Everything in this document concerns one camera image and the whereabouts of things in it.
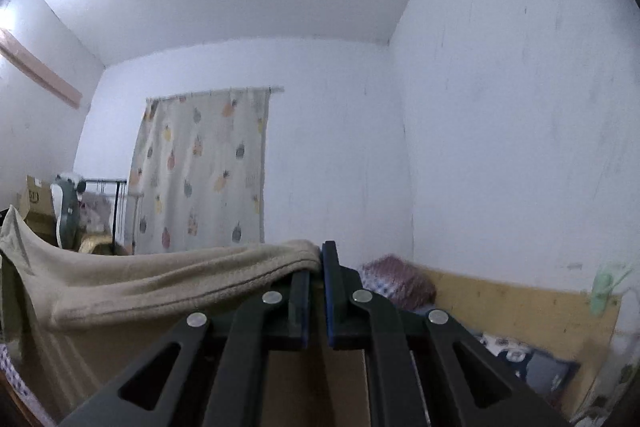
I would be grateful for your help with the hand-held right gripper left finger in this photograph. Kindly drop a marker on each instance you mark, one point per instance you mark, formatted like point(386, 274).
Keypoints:
point(300, 302)

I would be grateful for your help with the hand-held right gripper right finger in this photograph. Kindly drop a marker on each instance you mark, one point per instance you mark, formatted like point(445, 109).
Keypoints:
point(330, 292)

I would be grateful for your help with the beige pants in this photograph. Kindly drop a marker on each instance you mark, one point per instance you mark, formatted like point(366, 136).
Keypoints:
point(150, 277)

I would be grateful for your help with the black clothes rack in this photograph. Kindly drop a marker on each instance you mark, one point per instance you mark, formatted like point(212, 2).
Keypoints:
point(118, 217)

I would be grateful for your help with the folded checkered quilt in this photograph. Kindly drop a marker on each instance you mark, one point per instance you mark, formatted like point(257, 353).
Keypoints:
point(400, 282)

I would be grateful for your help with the pineapple print curtain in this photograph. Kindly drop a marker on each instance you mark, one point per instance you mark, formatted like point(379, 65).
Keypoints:
point(200, 177)

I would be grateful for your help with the wooden headboard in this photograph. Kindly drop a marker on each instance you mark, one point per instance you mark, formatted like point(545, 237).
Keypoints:
point(500, 307)

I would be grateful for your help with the curtain rod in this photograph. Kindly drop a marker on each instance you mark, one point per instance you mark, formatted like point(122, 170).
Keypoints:
point(277, 89)

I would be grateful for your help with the yellow-brown bag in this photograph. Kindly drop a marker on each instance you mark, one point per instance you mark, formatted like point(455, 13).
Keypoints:
point(95, 246)

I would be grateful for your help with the blue plush blanket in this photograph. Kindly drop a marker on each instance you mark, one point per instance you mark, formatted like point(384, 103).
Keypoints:
point(550, 367)

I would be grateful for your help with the mint green clip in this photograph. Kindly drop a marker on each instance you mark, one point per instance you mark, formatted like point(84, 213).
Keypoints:
point(605, 289)

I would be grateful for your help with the cardboard box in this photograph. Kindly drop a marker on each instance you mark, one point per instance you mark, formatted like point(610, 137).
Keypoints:
point(37, 202)

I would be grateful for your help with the checkered bed sheet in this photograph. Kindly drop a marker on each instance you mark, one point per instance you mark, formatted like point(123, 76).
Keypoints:
point(10, 377)

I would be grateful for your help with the pink wall board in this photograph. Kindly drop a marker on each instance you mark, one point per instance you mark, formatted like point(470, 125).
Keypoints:
point(40, 69)

